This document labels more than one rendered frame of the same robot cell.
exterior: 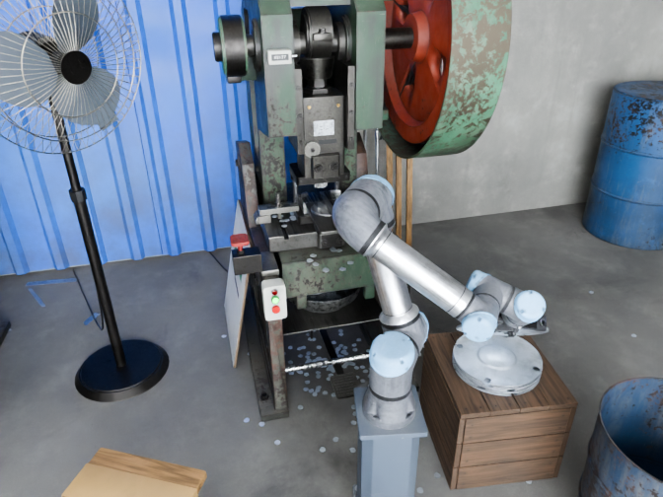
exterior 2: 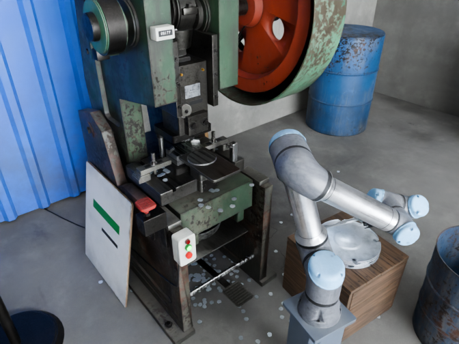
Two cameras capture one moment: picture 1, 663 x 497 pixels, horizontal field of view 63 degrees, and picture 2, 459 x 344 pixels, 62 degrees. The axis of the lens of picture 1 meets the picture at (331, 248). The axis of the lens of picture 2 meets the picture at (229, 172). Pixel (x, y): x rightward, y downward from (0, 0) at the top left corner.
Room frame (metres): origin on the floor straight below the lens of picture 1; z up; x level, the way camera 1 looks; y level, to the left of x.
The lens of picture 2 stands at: (0.46, 0.52, 1.58)
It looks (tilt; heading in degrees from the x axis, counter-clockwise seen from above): 32 degrees down; 334
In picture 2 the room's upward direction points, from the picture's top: straight up
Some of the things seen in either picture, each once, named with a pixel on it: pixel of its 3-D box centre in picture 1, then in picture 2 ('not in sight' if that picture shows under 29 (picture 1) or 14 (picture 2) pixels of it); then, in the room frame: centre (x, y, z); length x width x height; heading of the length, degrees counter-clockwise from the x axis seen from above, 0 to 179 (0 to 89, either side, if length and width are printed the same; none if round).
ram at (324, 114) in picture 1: (321, 132); (186, 94); (1.85, 0.03, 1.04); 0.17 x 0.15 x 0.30; 14
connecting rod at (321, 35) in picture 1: (317, 60); (177, 32); (1.89, 0.04, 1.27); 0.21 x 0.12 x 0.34; 14
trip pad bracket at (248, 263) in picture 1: (248, 273); (154, 231); (1.60, 0.29, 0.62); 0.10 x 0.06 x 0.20; 104
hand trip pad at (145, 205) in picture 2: (240, 248); (146, 211); (1.59, 0.31, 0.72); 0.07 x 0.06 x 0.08; 14
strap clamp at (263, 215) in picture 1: (276, 206); (151, 164); (1.85, 0.20, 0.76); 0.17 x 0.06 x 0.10; 104
